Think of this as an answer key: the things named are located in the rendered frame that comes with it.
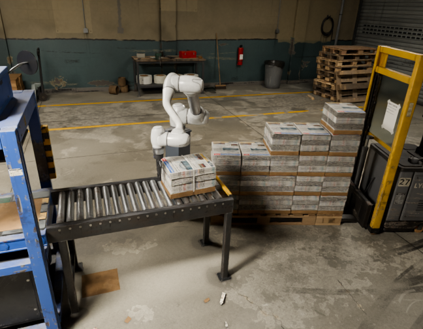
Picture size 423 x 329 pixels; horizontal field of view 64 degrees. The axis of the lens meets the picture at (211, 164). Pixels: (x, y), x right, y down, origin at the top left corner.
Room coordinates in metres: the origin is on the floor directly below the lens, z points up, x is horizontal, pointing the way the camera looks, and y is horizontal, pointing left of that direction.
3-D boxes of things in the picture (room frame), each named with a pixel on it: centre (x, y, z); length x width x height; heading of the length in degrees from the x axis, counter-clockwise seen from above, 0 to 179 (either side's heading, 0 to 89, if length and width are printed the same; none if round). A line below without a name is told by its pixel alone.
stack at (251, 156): (3.30, -0.58, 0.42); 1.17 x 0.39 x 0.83; 93
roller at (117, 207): (2.25, 0.73, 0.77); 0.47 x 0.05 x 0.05; 21
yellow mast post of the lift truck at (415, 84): (3.04, -1.76, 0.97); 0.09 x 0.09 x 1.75; 3
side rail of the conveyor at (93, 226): (2.08, 0.45, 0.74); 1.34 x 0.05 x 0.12; 111
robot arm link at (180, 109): (3.29, 0.35, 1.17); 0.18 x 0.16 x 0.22; 85
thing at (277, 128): (3.29, -0.71, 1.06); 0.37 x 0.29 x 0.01; 4
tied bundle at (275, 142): (3.32, -0.71, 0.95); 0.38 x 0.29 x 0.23; 4
